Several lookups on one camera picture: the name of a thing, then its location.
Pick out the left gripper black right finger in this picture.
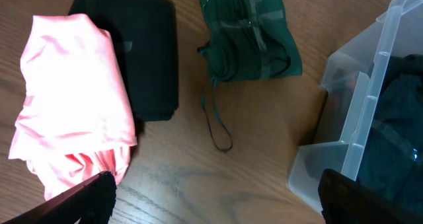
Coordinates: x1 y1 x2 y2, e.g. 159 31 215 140
318 168 422 224

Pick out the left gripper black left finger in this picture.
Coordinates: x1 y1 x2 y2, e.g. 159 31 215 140
4 171 117 224

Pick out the black garment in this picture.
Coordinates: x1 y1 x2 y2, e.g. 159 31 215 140
356 54 422 215

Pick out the dark green garment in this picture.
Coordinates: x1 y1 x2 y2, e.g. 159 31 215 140
196 0 303 154

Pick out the clear plastic storage container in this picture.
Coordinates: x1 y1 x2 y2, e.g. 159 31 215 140
288 0 422 213

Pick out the pink folded garment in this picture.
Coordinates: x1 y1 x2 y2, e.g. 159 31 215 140
9 14 137 200

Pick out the black folded cloth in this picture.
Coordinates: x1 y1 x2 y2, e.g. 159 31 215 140
69 0 178 122

